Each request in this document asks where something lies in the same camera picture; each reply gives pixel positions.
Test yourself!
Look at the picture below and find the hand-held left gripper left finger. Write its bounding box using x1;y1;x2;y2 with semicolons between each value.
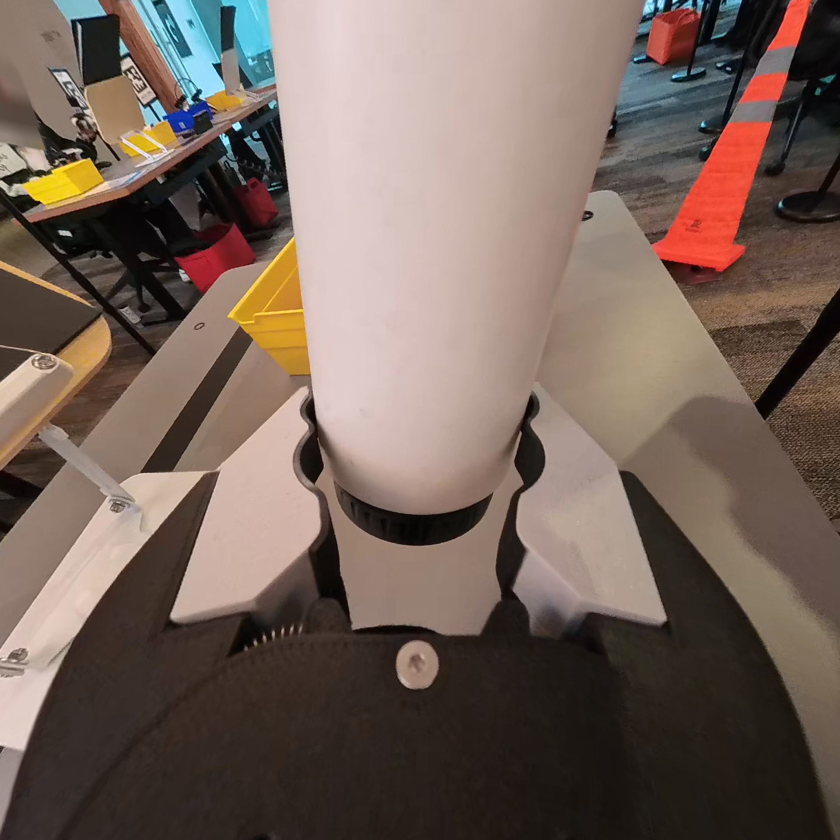
171;392;329;626

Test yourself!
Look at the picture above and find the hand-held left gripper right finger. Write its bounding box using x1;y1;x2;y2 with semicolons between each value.
512;388;668;628

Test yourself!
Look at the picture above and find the white roll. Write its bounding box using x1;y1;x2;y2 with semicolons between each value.
267;0;647;546

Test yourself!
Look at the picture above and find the white board stand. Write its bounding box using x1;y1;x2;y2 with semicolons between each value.
0;352;214;749

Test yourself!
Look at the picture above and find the yellow plastic bin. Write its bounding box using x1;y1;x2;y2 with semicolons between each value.
227;237;311;376

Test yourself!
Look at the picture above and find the black framed tag sign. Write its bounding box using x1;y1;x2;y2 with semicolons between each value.
755;283;840;421

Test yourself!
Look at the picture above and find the red plastic bin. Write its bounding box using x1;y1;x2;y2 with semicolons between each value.
647;7;700;67
178;224;257;292

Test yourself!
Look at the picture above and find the long wooden desk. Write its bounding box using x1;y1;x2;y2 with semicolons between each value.
24;86;279;355

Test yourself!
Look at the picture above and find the small yellow bin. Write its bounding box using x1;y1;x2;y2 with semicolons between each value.
24;161;103;204

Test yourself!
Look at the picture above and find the orange traffic cone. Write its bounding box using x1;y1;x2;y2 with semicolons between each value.
653;0;815;277

